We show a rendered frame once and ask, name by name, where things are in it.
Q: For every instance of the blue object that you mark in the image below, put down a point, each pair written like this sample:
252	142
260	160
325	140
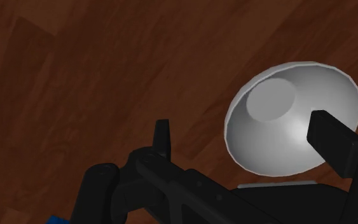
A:
57	220

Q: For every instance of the white bowl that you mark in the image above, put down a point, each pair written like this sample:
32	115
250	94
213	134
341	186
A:
278	136

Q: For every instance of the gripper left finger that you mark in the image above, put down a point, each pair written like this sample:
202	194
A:
154	183

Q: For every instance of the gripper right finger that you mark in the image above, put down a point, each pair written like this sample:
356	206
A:
340	145

